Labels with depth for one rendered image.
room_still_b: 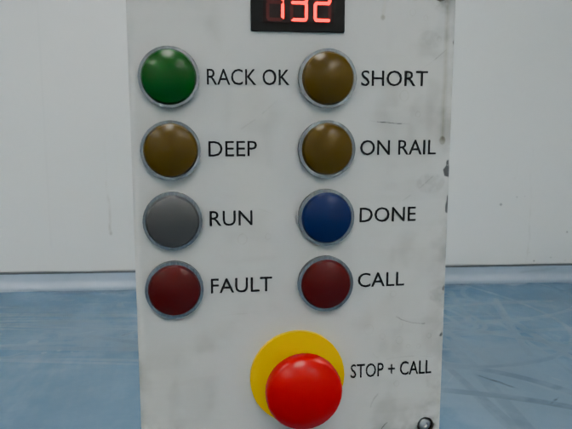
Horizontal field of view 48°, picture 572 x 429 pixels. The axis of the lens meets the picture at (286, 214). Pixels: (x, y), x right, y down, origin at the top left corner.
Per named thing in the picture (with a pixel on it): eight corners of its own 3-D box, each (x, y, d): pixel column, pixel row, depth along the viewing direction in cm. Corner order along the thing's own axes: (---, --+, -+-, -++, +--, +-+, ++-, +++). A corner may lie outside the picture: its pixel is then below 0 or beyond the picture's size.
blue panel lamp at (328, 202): (353, 243, 34) (354, 191, 33) (302, 245, 33) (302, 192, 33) (350, 241, 35) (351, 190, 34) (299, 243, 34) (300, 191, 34)
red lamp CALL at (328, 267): (352, 310, 34) (353, 260, 34) (301, 312, 34) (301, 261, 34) (349, 306, 35) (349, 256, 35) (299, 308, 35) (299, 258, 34)
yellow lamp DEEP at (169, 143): (199, 178, 32) (197, 122, 32) (142, 179, 32) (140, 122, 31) (198, 176, 33) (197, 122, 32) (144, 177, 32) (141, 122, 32)
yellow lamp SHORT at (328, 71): (356, 105, 33) (357, 49, 32) (302, 105, 32) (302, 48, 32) (351, 105, 34) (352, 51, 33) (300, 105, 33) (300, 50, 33)
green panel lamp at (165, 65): (197, 105, 32) (196, 47, 31) (140, 105, 31) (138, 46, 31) (197, 105, 32) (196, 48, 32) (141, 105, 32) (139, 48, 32)
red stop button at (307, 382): (345, 432, 33) (346, 358, 32) (267, 438, 32) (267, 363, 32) (326, 395, 37) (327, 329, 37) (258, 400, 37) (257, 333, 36)
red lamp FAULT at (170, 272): (202, 317, 33) (201, 265, 33) (147, 319, 33) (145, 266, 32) (202, 312, 34) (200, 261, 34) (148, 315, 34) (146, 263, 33)
